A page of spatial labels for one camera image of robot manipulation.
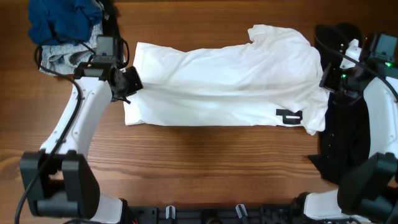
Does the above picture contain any black folded garment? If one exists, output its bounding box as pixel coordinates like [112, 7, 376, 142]
[37, 0, 123, 70]

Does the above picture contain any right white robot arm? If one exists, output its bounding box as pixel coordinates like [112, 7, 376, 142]
[280, 31, 397, 223]

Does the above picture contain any blue folded garment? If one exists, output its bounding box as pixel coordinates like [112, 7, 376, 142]
[28, 0, 103, 45]

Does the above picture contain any light denim folded garment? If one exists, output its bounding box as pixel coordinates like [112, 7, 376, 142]
[39, 21, 109, 77]

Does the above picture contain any left black cable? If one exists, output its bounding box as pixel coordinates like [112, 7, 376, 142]
[14, 34, 130, 224]

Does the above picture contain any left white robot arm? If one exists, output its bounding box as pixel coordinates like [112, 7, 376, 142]
[14, 35, 143, 223]

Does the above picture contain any white shirt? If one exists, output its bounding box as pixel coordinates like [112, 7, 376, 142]
[124, 25, 329, 135]

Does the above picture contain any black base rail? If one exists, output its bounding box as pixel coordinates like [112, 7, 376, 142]
[129, 204, 293, 224]

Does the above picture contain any black shirt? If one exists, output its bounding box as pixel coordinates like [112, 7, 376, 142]
[308, 23, 370, 184]

